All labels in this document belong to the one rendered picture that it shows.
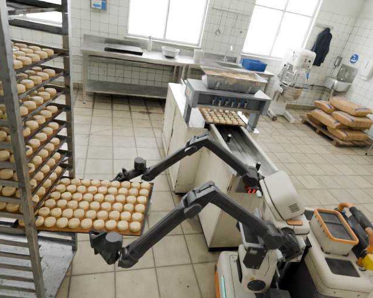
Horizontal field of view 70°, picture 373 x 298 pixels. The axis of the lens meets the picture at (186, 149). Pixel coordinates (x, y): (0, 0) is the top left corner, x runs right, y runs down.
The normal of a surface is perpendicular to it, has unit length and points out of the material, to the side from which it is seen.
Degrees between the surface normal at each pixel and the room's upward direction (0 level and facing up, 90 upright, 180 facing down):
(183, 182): 90
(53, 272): 0
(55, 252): 0
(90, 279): 0
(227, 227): 90
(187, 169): 90
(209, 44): 90
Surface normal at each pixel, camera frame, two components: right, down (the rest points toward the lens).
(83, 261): 0.18, -0.85
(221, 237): 0.18, 0.51
